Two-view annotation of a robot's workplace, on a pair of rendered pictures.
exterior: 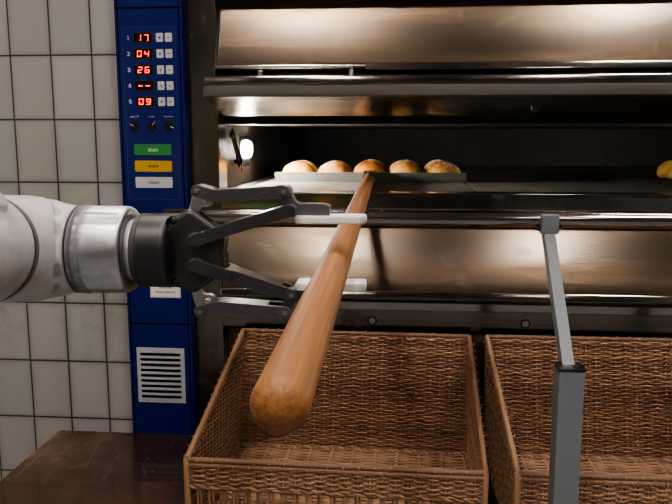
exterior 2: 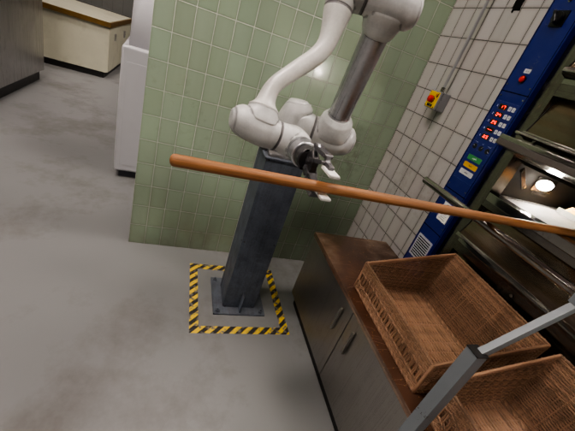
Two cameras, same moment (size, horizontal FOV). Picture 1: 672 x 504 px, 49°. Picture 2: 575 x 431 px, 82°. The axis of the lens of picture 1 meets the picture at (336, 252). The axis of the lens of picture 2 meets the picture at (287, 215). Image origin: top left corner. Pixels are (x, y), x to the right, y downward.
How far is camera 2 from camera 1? 0.78 m
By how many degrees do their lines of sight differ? 61
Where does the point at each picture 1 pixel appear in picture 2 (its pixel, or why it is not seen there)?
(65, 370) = (400, 224)
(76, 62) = (475, 109)
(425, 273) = (555, 296)
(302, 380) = (177, 157)
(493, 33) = not seen: outside the picture
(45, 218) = (289, 134)
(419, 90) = not seen: outside the picture
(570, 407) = (459, 365)
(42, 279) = (281, 150)
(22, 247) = (270, 136)
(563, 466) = (440, 386)
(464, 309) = (563, 333)
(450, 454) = not seen: hidden behind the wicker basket
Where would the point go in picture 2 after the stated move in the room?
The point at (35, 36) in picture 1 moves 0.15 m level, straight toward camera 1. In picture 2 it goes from (469, 94) to (458, 89)
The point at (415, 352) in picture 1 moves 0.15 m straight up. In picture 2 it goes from (513, 325) to (537, 298)
